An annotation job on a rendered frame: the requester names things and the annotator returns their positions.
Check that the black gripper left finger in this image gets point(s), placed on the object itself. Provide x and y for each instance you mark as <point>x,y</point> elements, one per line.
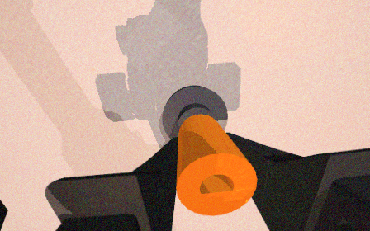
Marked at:
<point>148,192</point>

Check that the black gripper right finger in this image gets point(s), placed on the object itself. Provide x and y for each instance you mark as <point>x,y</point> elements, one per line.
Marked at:
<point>291,189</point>

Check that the dark grey round pedestal with shaft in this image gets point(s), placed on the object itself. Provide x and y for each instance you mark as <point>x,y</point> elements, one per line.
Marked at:
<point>189,101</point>

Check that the orange knob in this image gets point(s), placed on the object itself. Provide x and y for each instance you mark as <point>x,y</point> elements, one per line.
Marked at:
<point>213,176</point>

